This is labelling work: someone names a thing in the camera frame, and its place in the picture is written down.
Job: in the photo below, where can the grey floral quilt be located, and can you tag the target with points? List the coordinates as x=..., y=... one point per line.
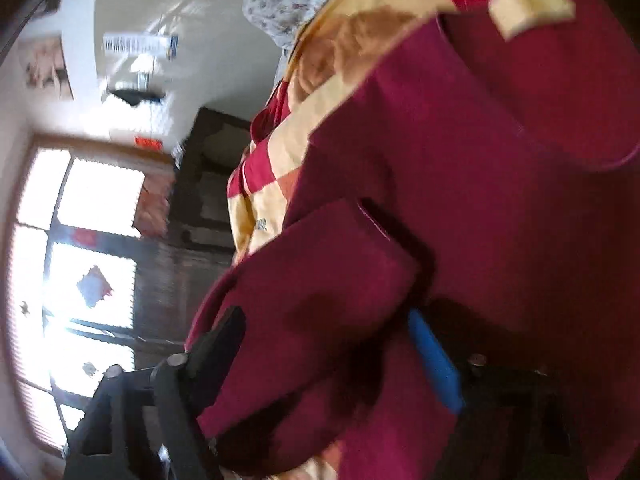
x=285, y=5

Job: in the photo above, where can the white striped fixture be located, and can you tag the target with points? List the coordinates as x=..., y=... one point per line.
x=140, y=45

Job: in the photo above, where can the bright window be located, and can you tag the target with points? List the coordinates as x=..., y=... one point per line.
x=100, y=195

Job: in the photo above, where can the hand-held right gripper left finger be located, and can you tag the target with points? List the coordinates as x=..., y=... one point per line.
x=225, y=340

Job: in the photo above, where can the orange red cloth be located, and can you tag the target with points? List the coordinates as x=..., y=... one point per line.
x=152, y=207

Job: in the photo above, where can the red paper decoration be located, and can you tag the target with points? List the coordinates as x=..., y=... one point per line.
x=148, y=143

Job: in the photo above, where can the wall poster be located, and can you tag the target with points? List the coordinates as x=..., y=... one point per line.
x=47, y=67

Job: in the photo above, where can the dark carved wooden headboard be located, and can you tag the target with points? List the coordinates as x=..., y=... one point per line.
x=210, y=185

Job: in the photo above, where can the red diamond window decoration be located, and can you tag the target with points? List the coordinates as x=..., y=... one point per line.
x=94, y=286

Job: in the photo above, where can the orange checked printed blanket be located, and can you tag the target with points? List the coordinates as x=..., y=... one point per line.
x=310, y=60

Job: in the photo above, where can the maroon garment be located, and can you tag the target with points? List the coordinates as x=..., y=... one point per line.
x=425, y=160

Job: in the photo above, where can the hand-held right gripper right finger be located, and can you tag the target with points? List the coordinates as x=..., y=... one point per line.
x=432, y=360

